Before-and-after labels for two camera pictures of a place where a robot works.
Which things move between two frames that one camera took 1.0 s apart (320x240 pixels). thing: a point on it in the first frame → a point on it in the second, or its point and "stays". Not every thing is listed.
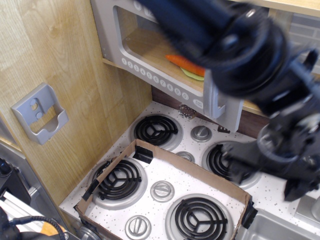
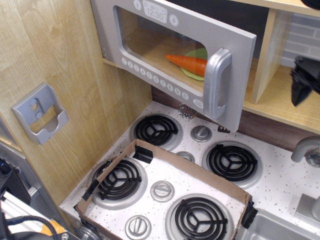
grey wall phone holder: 34,106 stays
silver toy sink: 267,226 stays
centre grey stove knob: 162,191 stays
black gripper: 288,144 → 307,71
